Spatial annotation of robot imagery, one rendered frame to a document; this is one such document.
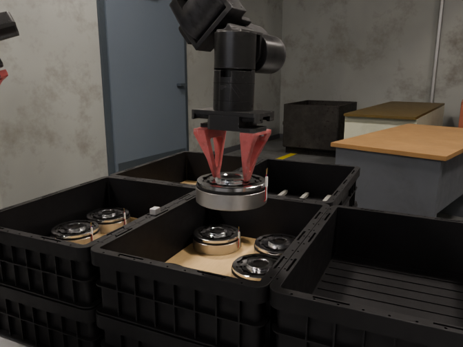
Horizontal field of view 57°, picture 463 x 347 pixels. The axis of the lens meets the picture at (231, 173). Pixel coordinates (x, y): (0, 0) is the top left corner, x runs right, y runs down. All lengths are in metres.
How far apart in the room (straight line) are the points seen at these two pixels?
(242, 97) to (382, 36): 6.75
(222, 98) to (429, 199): 2.24
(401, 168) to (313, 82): 5.02
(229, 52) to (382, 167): 2.28
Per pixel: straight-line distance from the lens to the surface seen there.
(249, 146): 0.57
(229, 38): 0.58
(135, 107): 4.83
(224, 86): 0.58
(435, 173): 2.70
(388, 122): 4.72
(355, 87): 7.38
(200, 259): 0.89
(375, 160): 2.80
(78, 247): 0.73
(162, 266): 0.64
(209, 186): 0.59
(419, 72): 7.16
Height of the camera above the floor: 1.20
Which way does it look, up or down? 14 degrees down
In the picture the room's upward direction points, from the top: straight up
